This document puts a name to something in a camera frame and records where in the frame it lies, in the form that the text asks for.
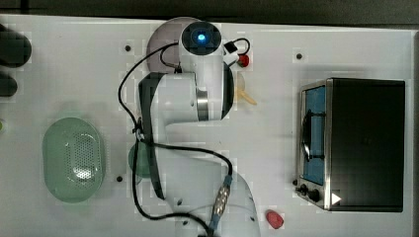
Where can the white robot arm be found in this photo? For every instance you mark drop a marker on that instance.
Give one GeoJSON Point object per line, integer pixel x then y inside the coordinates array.
{"type": "Point", "coordinates": [181, 115]}

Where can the yellow felt banana toy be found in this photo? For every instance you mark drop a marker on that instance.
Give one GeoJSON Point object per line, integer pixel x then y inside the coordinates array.
{"type": "Point", "coordinates": [240, 92]}

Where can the green mug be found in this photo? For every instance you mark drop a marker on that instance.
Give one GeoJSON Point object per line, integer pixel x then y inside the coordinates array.
{"type": "Point", "coordinates": [140, 157]}

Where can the red felt strawberry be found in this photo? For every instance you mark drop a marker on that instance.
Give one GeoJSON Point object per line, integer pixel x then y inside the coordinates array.
{"type": "Point", "coordinates": [274, 219]}

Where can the green perforated basket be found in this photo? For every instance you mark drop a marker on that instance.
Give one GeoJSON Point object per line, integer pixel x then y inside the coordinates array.
{"type": "Point", "coordinates": [74, 163]}

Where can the black toaster oven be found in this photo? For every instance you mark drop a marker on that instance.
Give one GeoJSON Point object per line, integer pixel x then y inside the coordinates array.
{"type": "Point", "coordinates": [351, 144]}

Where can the black cylinder object lower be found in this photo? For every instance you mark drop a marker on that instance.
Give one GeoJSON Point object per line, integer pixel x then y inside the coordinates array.
{"type": "Point", "coordinates": [8, 85]}

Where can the black cylinder object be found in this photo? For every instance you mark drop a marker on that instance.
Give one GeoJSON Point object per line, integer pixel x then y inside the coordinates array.
{"type": "Point", "coordinates": [15, 48]}
{"type": "Point", "coordinates": [8, 85]}

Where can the black cylinder object upper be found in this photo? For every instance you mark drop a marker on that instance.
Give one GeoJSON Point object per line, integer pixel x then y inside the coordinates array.
{"type": "Point", "coordinates": [15, 48]}

